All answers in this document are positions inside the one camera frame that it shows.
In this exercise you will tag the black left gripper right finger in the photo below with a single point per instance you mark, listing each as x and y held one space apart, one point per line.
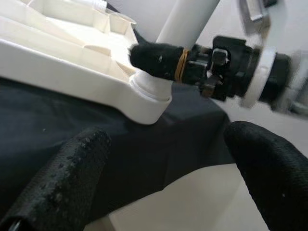
276 180

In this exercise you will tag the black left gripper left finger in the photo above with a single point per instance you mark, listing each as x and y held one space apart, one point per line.
60 187

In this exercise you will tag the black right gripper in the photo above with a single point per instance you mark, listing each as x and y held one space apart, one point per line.
228 69

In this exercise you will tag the white plastic table top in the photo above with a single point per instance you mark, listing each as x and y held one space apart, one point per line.
48 55

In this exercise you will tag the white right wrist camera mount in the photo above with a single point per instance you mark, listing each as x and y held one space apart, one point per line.
262 72

